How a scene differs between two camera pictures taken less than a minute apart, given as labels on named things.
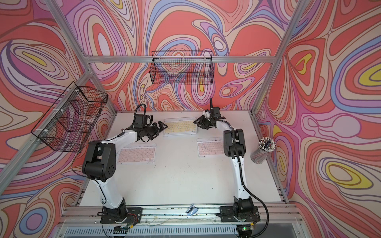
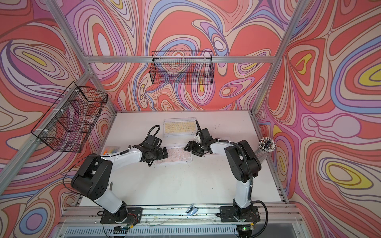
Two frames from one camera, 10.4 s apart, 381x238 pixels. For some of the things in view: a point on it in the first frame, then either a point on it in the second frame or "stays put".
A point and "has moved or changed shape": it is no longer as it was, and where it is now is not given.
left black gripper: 156,130 → 162,155
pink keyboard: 137,153 has moved or changed shape
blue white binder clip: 191,210 stays put
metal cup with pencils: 267,145 stays put
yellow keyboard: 180,126 stays put
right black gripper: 202,122 → 191,145
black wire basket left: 70,123 stays put
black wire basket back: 182,67 stays put
